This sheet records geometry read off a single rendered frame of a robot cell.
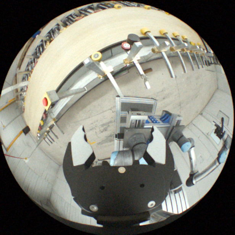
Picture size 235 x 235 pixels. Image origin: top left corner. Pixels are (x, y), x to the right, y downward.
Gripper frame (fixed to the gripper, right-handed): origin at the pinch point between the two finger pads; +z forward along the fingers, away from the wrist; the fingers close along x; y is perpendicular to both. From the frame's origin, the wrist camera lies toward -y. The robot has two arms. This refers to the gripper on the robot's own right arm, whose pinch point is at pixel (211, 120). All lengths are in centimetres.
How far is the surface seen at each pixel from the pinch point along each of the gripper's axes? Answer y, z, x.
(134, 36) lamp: -35, 19, -76
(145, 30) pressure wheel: -62, 34, -62
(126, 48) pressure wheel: -39, 41, -77
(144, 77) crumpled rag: -16, 45, -62
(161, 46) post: -42, 28, -54
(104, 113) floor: 56, 132, -110
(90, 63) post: -16, 15, -94
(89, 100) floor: 23, 132, -143
